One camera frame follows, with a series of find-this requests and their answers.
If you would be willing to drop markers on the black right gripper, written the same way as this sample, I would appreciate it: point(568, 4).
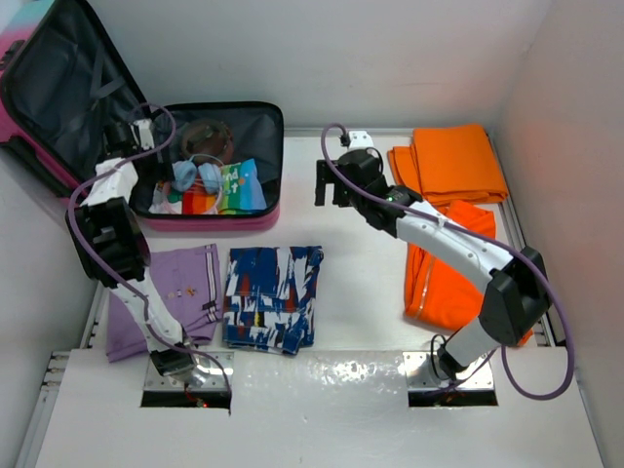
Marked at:
point(325, 177)

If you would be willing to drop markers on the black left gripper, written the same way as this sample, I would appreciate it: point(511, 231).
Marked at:
point(139, 149)

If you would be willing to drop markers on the blue pink cat-ear headphones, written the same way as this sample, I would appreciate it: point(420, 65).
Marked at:
point(200, 173)

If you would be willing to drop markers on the rainbow striped white t-shirt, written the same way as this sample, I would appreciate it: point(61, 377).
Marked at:
point(242, 195)

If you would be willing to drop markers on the brown round case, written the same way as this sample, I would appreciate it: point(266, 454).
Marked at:
point(207, 136)

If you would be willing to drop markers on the blue white patterned shorts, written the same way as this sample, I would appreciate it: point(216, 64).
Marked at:
point(269, 298)

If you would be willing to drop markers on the purple shirt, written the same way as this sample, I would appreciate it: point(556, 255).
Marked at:
point(188, 281)

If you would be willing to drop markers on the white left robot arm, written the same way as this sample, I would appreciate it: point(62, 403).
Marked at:
point(113, 250)

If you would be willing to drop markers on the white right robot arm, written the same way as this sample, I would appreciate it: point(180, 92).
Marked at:
point(514, 298)

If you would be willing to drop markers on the pink open suitcase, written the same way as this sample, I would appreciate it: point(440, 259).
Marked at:
point(63, 81)

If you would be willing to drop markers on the orange folded cloth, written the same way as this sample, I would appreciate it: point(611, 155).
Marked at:
point(450, 164)

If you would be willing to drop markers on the orange polo shirt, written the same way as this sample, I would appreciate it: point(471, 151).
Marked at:
point(436, 294)

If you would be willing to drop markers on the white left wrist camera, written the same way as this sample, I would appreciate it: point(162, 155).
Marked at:
point(143, 129)

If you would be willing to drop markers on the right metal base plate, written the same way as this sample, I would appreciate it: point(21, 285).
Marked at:
point(421, 378)

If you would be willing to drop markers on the metal base plate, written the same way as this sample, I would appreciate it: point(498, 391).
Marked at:
point(421, 378)
point(207, 374)

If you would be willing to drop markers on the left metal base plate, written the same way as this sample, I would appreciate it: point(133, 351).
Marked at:
point(207, 374)

